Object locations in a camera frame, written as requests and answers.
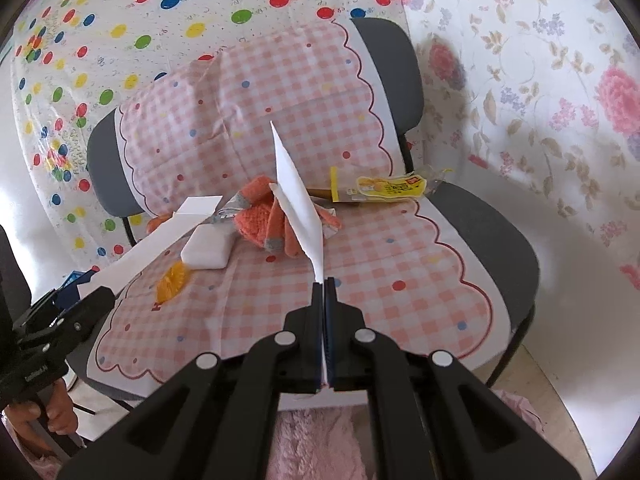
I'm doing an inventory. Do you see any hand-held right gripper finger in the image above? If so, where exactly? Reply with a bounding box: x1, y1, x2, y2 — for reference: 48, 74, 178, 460
325, 277, 581, 480
59, 282, 326, 480

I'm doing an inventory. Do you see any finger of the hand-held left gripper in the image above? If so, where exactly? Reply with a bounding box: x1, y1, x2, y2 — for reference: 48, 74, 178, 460
17, 290, 68, 333
47, 286, 117, 361

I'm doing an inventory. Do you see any long white paper strip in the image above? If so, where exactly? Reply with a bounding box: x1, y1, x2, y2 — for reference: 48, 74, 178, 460
77, 195, 223, 301

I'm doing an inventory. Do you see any brown pointed strip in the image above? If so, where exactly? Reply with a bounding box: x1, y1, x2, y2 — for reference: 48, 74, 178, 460
305, 187, 367, 207

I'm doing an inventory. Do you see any white paper sheet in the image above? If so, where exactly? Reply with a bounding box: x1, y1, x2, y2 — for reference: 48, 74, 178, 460
269, 120, 327, 283

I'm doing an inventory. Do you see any person's left hand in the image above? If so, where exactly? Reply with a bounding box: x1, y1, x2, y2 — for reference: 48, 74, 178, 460
4, 379, 77, 453

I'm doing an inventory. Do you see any pink fluffy rug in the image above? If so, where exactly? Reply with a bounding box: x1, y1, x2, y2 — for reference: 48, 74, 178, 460
264, 389, 547, 480

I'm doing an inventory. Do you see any orange knitted glove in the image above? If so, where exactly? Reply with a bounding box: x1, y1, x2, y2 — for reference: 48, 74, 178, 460
146, 212, 176, 235
234, 175, 344, 257

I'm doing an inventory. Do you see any white rectangular block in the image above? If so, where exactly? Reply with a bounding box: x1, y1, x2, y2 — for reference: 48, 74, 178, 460
180, 223, 236, 270

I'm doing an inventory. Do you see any yellow snack packet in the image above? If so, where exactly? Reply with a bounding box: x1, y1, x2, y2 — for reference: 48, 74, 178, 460
329, 167, 455, 204

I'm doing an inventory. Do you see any grey office chair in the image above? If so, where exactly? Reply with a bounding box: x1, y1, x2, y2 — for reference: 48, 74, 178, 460
65, 16, 542, 403

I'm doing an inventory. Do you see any pink checked cloth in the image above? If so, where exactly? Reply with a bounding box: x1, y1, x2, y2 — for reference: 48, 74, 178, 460
94, 21, 512, 387

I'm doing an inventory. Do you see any polka dot cloth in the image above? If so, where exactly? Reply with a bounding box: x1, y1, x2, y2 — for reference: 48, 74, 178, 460
9, 0, 407, 273

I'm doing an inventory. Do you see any floral backdrop cloth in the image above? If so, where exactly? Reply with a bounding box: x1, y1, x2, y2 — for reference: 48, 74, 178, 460
389, 0, 640, 292

